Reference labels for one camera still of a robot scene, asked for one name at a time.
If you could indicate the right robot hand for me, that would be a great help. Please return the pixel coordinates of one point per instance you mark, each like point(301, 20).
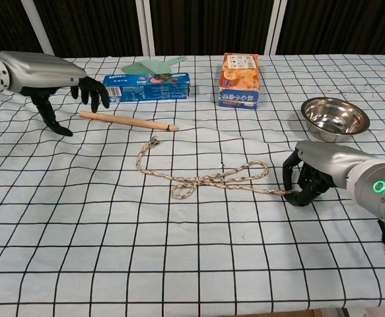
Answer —
point(327, 158)

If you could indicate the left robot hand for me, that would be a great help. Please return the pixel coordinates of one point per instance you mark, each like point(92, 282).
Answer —
point(40, 71)

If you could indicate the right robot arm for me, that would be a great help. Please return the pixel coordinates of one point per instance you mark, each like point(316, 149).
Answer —
point(380, 198)

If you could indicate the stainless steel bowl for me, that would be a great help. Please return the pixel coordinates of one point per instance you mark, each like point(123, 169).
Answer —
point(334, 115)

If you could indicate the black ribbed partition panel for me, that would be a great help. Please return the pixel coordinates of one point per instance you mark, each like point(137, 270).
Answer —
point(93, 26)
point(344, 26)
point(0, 26)

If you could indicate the wooden rolling pin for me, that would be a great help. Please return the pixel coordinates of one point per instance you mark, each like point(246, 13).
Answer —
point(129, 121)

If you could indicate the blue Oreo cookie box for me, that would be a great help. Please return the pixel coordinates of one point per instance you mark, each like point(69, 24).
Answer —
point(149, 90)

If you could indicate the orange cracker box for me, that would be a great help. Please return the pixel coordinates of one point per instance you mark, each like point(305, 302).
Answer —
point(238, 82)

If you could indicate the white black-checked tablecloth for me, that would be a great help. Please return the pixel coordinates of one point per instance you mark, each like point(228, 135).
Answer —
point(192, 247)

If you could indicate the white partition frame post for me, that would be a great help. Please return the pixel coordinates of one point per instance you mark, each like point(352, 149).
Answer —
point(37, 29)
point(145, 26)
point(274, 26)

